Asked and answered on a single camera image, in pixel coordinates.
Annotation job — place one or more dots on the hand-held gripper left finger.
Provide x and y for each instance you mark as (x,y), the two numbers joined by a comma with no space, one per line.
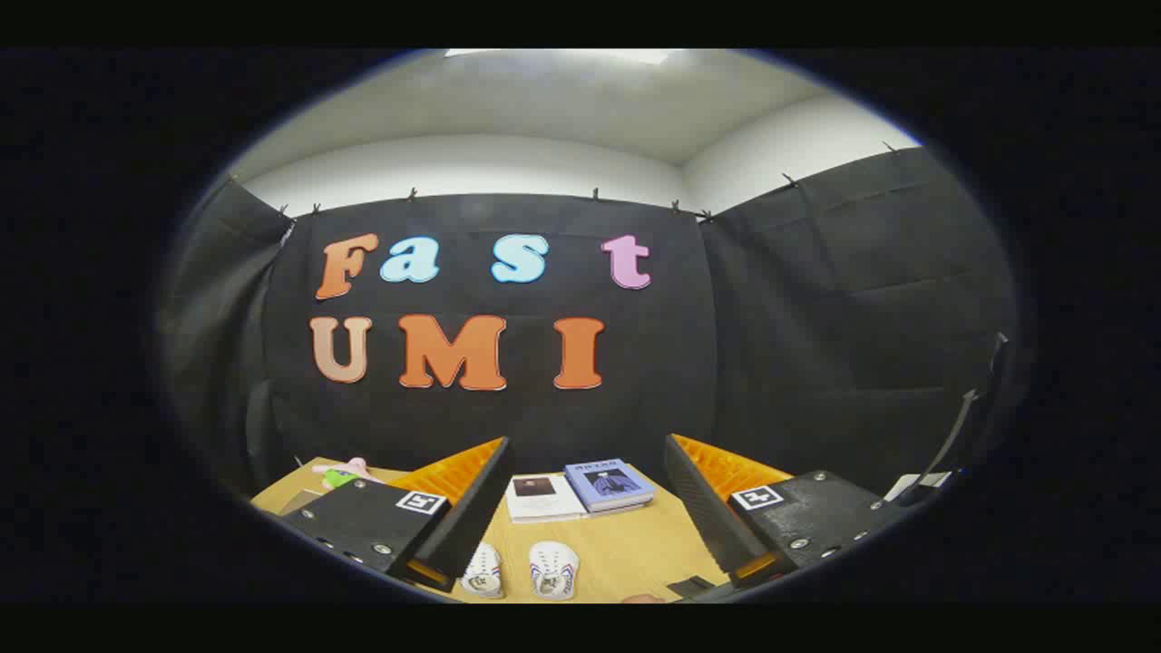
(476,517)

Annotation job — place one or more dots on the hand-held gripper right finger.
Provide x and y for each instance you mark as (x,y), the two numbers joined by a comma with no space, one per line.
(703,517)

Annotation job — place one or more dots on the white shoe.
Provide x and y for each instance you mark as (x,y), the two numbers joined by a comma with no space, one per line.
(482,573)
(553,571)

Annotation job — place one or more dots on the brown fabric storage box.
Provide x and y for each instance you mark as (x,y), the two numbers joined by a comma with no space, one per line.
(304,501)

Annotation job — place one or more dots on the white book with dark photo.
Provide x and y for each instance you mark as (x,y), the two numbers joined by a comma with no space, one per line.
(544,499)

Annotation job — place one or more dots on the blue cover book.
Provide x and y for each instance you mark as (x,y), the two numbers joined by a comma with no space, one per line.
(608,485)

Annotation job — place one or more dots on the pink and green plush toy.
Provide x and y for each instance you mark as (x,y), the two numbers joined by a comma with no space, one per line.
(345,471)

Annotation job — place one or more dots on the row of black cloth clips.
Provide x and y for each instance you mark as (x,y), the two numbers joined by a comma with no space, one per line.
(412,194)

